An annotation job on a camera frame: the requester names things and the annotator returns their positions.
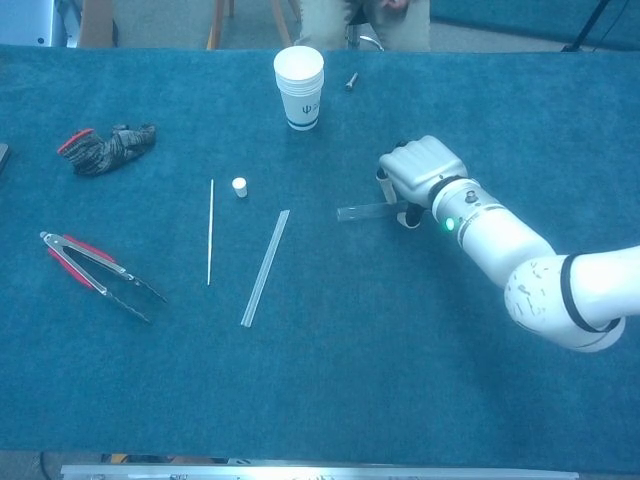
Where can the grey metal cabinet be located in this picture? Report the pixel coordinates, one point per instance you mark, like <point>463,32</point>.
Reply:
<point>30,20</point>

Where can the aluminium profile rail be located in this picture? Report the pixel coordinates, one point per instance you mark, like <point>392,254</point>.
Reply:
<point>300,472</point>

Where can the thin white stirring rod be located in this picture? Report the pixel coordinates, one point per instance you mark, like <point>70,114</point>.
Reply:
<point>210,230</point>

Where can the blue felt table cloth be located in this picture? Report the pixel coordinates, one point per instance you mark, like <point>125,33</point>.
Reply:
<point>350,375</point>

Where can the brown cardboard box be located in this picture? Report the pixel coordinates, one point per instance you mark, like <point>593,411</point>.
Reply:
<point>97,25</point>

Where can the small white cap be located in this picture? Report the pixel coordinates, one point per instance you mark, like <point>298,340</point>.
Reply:
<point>240,186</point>

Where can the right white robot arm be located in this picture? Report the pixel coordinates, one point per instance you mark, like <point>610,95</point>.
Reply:
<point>500,235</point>

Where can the black tripod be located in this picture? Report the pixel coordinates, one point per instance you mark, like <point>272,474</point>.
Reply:
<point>582,35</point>

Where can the black glove with orange cuff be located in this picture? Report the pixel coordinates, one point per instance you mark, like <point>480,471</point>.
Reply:
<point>110,150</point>

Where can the seated person in beige trousers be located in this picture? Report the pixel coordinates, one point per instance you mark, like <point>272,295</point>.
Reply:
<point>320,25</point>

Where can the clear plastic strip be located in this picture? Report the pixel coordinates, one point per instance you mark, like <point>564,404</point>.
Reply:
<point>265,268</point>

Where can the wooden frame legs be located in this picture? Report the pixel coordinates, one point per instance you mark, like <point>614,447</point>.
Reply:
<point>216,25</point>

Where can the stacked white paper cups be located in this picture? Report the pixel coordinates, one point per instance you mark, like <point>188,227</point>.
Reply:
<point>300,95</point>

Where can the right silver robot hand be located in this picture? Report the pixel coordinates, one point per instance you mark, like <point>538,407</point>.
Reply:
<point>420,160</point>

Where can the black stool with metal pole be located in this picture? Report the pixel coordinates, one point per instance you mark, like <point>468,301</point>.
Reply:
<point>355,35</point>

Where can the clear glass test tube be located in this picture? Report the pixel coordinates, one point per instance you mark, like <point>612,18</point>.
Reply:
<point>360,212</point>

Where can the small metal bolt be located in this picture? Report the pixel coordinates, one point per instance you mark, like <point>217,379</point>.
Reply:
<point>351,82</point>

